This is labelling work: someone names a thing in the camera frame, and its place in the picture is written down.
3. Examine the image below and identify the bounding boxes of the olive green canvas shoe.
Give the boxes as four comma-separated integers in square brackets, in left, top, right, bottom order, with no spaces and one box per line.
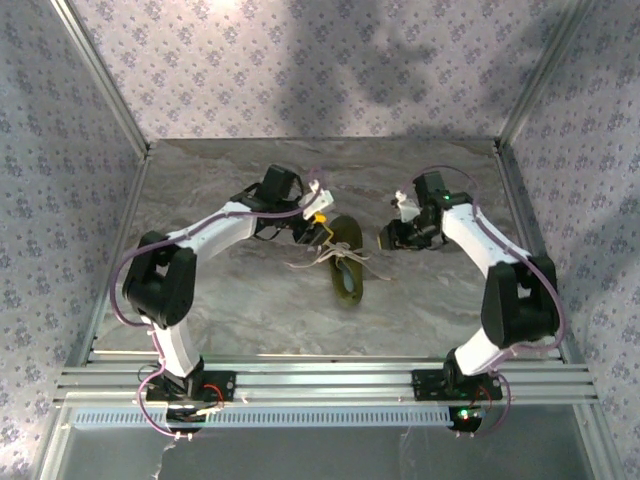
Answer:
[326,213,366,308]

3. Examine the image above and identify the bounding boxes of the aluminium table edge bar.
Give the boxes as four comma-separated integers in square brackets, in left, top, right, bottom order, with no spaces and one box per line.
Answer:
[493,141,577,362]
[65,149,152,367]

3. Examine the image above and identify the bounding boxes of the black right controller board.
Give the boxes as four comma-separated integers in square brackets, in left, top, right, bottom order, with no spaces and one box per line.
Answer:
[448,403,487,434]

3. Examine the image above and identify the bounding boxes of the black controller board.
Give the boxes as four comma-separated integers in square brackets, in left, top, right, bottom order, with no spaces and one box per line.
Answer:
[448,403,487,434]
[163,403,210,435]

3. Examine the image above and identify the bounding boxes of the black left controller board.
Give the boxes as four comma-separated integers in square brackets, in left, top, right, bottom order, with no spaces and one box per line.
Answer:
[163,403,210,435]

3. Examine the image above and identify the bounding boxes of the aluminium mounting rail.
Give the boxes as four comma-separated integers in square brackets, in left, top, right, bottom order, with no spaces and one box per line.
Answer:
[53,351,600,407]

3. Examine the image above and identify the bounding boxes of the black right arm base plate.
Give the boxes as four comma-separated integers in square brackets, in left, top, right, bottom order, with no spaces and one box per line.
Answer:
[411,368,504,402]

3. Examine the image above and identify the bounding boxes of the white slotted cable duct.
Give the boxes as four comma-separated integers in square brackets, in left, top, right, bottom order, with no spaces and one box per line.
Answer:
[71,406,457,430]

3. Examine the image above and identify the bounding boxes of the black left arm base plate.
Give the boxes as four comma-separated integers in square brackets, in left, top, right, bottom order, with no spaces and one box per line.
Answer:
[143,368,237,404]

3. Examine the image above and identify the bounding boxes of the aluminium frame post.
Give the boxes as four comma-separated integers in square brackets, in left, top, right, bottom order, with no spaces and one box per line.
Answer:
[48,0,152,157]
[496,0,592,147]

